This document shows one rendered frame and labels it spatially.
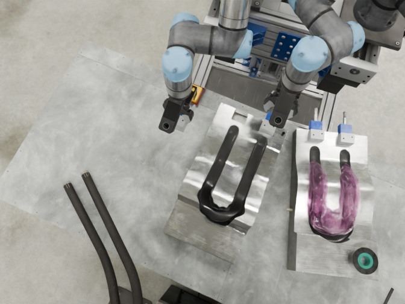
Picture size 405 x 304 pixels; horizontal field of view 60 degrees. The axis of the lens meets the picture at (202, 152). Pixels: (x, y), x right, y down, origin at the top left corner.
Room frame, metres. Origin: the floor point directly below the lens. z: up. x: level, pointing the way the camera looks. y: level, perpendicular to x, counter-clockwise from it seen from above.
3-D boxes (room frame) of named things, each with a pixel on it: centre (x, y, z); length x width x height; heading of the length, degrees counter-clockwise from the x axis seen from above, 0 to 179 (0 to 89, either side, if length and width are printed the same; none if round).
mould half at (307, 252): (0.22, -0.46, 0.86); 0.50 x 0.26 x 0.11; 178
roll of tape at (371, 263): (0.02, -0.52, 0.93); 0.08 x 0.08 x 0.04
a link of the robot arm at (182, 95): (0.46, 0.08, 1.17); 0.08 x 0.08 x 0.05
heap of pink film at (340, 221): (0.22, -0.45, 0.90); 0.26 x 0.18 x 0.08; 178
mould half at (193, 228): (0.26, -0.09, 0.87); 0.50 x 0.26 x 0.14; 161
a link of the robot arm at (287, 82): (0.47, -0.23, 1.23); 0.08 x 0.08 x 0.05
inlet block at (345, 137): (0.49, -0.52, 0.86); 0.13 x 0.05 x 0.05; 178
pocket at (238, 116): (0.49, -0.12, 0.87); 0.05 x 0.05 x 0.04; 71
